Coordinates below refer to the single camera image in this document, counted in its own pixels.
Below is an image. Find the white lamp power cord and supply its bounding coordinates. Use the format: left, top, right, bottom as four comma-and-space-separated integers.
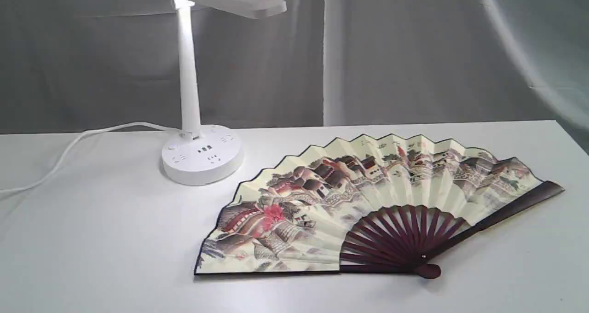
0, 122, 183, 195

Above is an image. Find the grey backdrop curtain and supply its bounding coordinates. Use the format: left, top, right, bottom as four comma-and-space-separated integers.
0, 0, 588, 150

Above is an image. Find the painted paper folding fan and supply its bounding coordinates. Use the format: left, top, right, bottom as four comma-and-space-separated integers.
194, 134, 565, 279

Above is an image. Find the white desk lamp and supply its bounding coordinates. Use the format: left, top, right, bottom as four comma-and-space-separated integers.
161, 0, 288, 186

